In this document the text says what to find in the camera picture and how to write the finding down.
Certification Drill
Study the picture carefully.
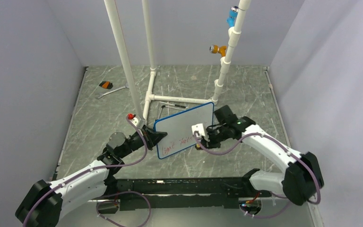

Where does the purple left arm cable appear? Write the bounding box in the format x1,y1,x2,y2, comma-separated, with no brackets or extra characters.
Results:
22,116,148,227

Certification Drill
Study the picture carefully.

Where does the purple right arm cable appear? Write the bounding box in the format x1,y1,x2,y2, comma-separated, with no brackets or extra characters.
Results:
193,131,322,219

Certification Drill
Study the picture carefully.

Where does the blue framed whiteboard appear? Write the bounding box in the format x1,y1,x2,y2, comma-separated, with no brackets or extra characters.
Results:
154,102,215,159

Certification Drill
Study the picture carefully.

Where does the orange nozzle fitting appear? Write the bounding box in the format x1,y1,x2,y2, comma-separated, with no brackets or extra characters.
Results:
209,45,227,57

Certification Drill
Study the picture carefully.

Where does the silver wrench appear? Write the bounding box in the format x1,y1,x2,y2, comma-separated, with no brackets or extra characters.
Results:
95,85,129,99

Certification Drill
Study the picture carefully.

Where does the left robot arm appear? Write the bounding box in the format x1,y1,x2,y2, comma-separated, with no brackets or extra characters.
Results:
15,126,167,227

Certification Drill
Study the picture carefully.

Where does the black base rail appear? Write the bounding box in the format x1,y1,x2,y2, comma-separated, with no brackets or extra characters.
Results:
99,177,270,211

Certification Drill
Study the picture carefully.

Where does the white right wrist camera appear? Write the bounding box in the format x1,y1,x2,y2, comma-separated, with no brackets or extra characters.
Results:
191,123,210,142

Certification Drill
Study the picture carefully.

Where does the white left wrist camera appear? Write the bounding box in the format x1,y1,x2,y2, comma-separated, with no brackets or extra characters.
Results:
127,113,146,129

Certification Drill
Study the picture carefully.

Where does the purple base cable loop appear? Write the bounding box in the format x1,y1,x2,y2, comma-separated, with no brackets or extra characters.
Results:
96,191,152,227

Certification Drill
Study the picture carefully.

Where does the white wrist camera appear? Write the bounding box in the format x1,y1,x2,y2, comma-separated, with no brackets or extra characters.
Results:
127,113,146,129
191,123,210,142

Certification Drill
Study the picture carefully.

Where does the blue nozzle fitting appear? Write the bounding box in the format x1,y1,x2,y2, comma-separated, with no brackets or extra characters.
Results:
226,6,239,27

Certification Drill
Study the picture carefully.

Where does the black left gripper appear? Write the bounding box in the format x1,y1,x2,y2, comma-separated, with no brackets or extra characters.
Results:
119,124,167,158

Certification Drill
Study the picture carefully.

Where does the white pvc pipe frame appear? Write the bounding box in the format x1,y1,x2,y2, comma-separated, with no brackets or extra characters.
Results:
104,0,251,121

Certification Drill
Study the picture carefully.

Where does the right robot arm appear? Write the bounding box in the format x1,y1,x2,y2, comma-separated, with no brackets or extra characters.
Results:
191,105,324,206

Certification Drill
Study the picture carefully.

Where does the black whiteboard marker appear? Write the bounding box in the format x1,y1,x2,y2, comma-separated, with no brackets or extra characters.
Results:
159,101,187,110

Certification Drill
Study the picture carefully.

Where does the orange black small tool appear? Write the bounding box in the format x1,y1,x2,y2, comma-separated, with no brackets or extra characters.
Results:
99,81,113,89

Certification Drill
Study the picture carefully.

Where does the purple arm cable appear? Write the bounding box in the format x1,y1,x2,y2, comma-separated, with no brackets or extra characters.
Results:
22,116,148,227
193,131,322,219

